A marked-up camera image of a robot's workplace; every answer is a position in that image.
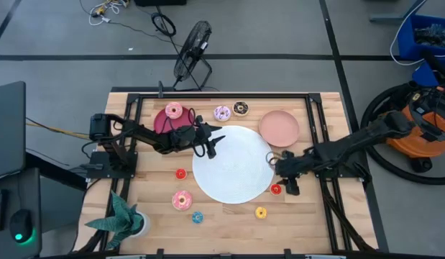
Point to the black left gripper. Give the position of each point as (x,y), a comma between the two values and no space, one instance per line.
(190,136)

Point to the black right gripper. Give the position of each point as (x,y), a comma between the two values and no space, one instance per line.
(292,165)

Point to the small red frosted donut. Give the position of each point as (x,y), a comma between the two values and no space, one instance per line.
(272,187)
(178,172)

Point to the large chocolate frosted donut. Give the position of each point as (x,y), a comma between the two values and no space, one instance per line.
(236,105)

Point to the small yellow frosted donut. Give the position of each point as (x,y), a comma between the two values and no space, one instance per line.
(257,210)

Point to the light pink plate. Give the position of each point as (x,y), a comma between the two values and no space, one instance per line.
(279,128)

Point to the large pink frosted donut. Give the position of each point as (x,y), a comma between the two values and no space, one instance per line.
(176,196)
(170,107)

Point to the small blue frosted donut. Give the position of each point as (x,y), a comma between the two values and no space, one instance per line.
(194,215)

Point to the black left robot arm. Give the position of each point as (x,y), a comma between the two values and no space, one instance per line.
(143,134)

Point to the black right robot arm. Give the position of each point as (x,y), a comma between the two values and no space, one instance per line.
(351,144)

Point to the white round woven placemat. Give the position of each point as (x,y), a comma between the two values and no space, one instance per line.
(240,169)

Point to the dark red plate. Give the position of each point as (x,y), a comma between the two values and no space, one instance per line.
(161,124)

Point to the black floor fan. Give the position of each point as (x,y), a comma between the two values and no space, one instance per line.
(191,50)

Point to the orange shop vacuum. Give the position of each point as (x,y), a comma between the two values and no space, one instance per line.
(423,118)
(373,158)

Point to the white plant pot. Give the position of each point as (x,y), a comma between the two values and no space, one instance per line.
(146,224)

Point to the green artificial plant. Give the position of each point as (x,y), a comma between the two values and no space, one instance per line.
(118,219)

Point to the blue plastic bin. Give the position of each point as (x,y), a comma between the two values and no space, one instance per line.
(405,39)
(423,73)

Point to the grey stand base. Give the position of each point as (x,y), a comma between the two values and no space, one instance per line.
(387,18)

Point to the dark grey monitor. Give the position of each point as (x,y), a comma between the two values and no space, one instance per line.
(8,129)

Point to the black computer mouse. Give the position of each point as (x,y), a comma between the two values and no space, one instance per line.
(21,224)

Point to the black aluminium table frame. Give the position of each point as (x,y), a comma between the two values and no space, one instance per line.
(222,95)

